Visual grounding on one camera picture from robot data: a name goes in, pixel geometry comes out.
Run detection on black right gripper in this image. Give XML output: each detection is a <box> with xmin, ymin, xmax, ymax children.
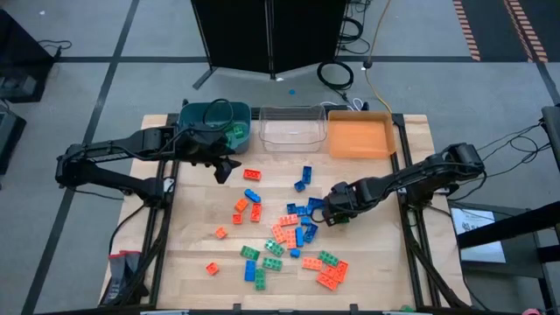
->
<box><xmin>322</xmin><ymin>179</ymin><xmax>369</xmax><ymax>228</ymax></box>

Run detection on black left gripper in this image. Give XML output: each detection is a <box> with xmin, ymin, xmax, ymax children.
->
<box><xmin>174</xmin><ymin>123</ymin><xmax>243</xmax><ymax>186</ymax></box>

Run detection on teal plastic bin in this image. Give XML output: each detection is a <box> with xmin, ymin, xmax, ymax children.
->
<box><xmin>178</xmin><ymin>101</ymin><xmax>253</xmax><ymax>155</ymax></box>

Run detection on clear plastic bin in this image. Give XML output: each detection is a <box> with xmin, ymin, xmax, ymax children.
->
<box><xmin>258</xmin><ymin>104</ymin><xmax>328</xmax><ymax>153</ymax></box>

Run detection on orange plastic tray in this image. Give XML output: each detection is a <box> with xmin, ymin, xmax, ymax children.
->
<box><xmin>326</xmin><ymin>109</ymin><xmax>397</xmax><ymax>159</ymax></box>

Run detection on white paper sheet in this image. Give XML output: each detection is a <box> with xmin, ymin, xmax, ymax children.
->
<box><xmin>450</xmin><ymin>206</ymin><xmax>508</xmax><ymax>264</ymax></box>

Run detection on black folding partition screen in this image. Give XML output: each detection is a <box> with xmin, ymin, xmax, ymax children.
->
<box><xmin>191</xmin><ymin>0</ymin><xmax>347</xmax><ymax>91</ymax></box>

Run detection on grey holder with red top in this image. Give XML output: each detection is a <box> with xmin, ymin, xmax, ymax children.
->
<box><xmin>102</xmin><ymin>249</ymin><xmax>151</xmax><ymax>307</ymax></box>

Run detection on black side stand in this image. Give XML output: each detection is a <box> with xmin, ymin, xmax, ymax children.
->
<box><xmin>454</xmin><ymin>104</ymin><xmax>560</xmax><ymax>315</ymax></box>

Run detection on black cabinet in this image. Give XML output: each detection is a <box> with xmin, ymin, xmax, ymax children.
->
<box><xmin>0</xmin><ymin>8</ymin><xmax>57</xmax><ymax>104</ymax></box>

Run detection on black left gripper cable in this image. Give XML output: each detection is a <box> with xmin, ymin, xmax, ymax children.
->
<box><xmin>201</xmin><ymin>98</ymin><xmax>235</xmax><ymax>132</ymax></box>

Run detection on white cable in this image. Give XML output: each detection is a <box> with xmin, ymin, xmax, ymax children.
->
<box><xmin>320</xmin><ymin>97</ymin><xmax>365</xmax><ymax>113</ymax></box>

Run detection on coiled black floor cable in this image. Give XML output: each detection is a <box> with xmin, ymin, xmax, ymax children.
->
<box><xmin>316</xmin><ymin>59</ymin><xmax>354</xmax><ymax>92</ymax></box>

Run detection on black cable bundle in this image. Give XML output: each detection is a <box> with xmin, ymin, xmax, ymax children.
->
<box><xmin>339</xmin><ymin>0</ymin><xmax>373</xmax><ymax>56</ymax></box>

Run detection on yellow cable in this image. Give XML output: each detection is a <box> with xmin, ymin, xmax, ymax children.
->
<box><xmin>363</xmin><ymin>0</ymin><xmax>394</xmax><ymax>114</ymax></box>

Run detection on black loose floor cables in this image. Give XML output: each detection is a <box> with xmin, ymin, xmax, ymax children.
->
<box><xmin>474</xmin><ymin>122</ymin><xmax>553</xmax><ymax>181</ymax></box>

